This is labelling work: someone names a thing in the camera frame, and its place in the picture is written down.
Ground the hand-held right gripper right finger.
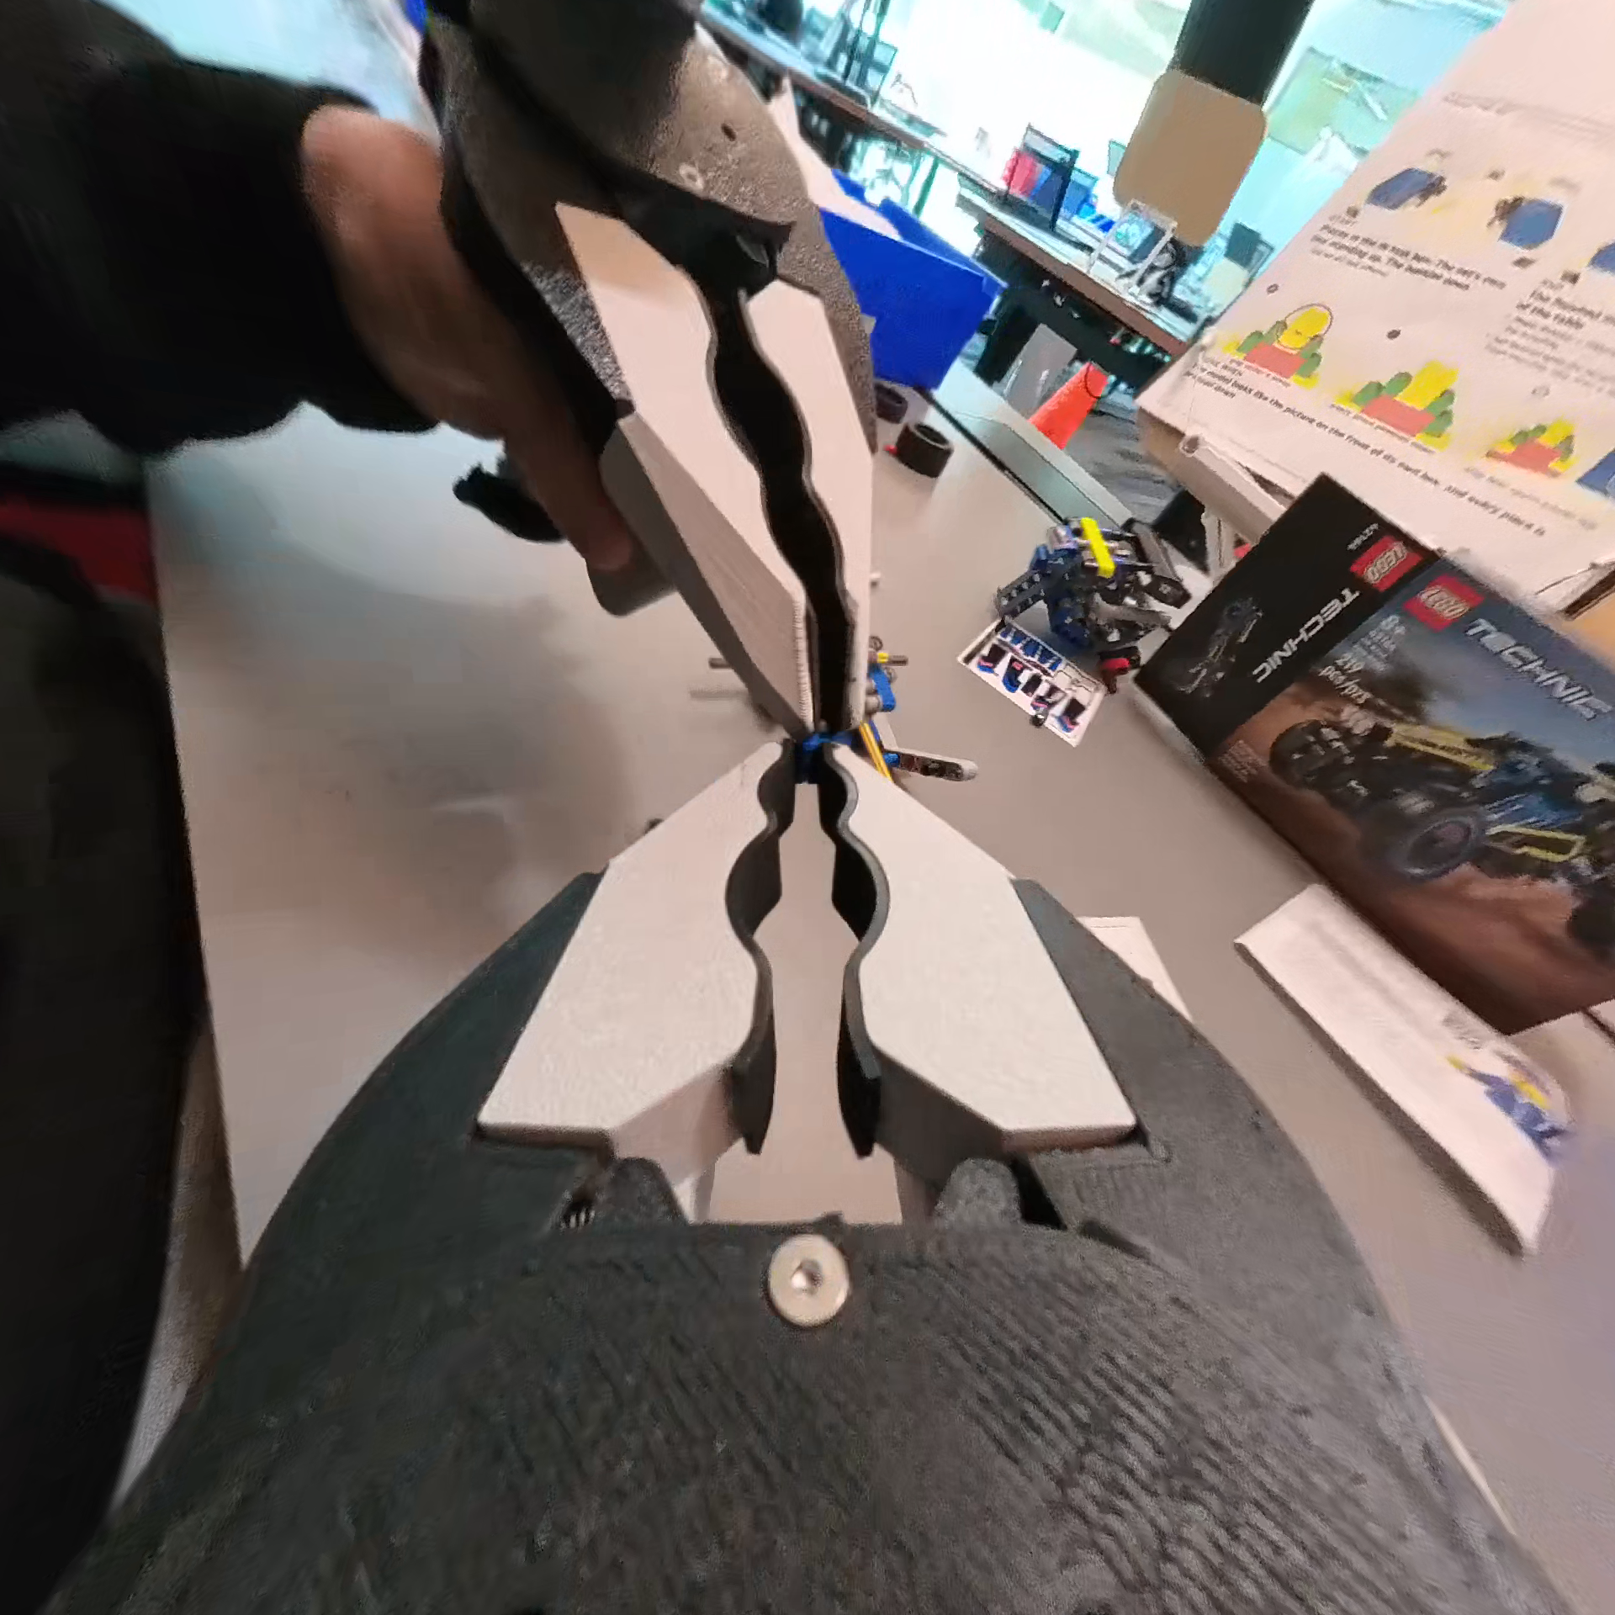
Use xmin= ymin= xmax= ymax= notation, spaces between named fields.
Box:
xmin=815 ymin=742 xmax=1140 ymax=1222

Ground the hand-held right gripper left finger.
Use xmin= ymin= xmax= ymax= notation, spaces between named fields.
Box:
xmin=476 ymin=742 xmax=801 ymax=1222

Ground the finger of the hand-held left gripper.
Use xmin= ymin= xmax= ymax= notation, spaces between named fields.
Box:
xmin=753 ymin=282 xmax=878 ymax=730
xmin=557 ymin=205 xmax=832 ymax=742

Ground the person's left forearm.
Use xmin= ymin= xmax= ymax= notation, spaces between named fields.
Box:
xmin=0 ymin=0 xmax=436 ymax=457

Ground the small grey blue lego subassembly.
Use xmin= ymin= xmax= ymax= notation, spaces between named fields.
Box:
xmin=686 ymin=634 xmax=982 ymax=784

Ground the blue black lego chassis assembly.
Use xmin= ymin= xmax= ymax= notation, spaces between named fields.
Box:
xmin=994 ymin=515 xmax=1193 ymax=693

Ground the lego set box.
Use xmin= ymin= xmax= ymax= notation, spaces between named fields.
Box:
xmin=1132 ymin=472 xmax=1615 ymax=1036

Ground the person's left hand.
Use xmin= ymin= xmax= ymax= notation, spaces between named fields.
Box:
xmin=301 ymin=107 xmax=636 ymax=574

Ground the white paper sheet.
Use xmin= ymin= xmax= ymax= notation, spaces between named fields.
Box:
xmin=1078 ymin=915 xmax=1193 ymax=1022

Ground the blue plastic bin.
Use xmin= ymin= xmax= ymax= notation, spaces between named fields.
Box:
xmin=817 ymin=163 xmax=1003 ymax=392

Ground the orange traffic cone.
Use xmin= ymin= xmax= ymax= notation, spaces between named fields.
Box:
xmin=1028 ymin=361 xmax=1111 ymax=451

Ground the sticker sheet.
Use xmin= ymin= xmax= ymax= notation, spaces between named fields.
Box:
xmin=955 ymin=615 xmax=1109 ymax=747

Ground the brown background table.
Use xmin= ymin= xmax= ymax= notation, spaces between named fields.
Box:
xmin=951 ymin=188 xmax=1199 ymax=380

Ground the clear acrylic stand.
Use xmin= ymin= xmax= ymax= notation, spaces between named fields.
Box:
xmin=1090 ymin=199 xmax=1180 ymax=297

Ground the white easel stand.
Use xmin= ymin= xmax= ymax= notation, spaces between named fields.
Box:
xmin=1178 ymin=428 xmax=1288 ymax=574

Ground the instruction booklet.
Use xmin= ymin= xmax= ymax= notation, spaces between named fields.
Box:
xmin=1234 ymin=882 xmax=1578 ymax=1257

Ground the tan pillar pad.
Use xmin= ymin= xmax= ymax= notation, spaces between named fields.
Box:
xmin=1117 ymin=69 xmax=1268 ymax=247

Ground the person's dark clothing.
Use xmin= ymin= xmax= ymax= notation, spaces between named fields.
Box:
xmin=0 ymin=434 xmax=248 ymax=1615

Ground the black pillar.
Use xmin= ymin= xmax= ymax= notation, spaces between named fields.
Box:
xmin=1167 ymin=0 xmax=1317 ymax=107

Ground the white instruction poster board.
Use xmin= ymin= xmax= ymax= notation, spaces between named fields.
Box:
xmin=1136 ymin=0 xmax=1615 ymax=593

